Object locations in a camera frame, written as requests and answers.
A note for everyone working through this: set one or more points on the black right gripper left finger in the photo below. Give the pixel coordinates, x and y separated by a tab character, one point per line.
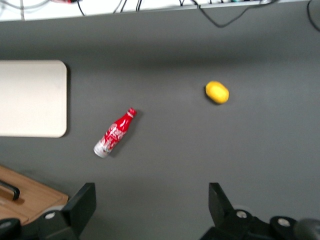
75	207

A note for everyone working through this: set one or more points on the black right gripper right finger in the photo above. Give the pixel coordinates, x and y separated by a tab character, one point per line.
222	212

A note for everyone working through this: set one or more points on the wooden drawer cabinet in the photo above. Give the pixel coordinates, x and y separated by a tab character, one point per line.
30	197

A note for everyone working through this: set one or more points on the red cola bottle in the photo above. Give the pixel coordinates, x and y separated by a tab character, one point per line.
115	133

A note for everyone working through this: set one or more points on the beige plastic tray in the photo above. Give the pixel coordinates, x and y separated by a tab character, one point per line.
32	98

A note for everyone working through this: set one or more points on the yellow lemon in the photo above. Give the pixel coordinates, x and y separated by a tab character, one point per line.
217	92

